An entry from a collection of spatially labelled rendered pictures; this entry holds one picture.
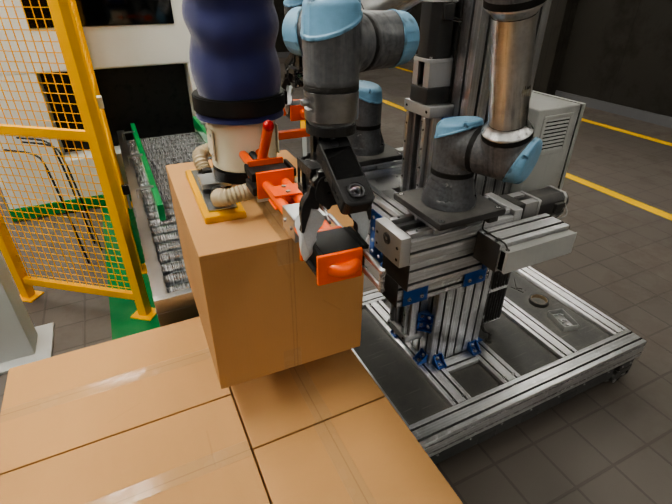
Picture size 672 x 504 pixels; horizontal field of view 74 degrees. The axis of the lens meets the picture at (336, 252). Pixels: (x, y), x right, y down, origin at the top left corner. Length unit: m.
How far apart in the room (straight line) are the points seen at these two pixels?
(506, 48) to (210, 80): 0.63
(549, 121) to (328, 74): 1.10
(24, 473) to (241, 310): 0.67
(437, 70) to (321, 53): 0.85
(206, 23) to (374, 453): 1.08
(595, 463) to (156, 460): 1.57
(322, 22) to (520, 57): 0.54
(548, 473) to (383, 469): 0.93
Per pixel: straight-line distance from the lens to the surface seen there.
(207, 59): 1.12
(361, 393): 1.37
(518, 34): 1.02
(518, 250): 1.30
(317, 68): 0.61
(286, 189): 0.90
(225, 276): 1.02
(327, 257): 0.66
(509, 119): 1.10
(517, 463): 2.01
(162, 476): 1.28
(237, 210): 1.12
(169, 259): 2.08
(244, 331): 1.13
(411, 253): 1.24
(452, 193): 1.23
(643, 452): 2.25
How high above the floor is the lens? 1.57
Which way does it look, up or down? 31 degrees down
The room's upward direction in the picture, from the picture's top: straight up
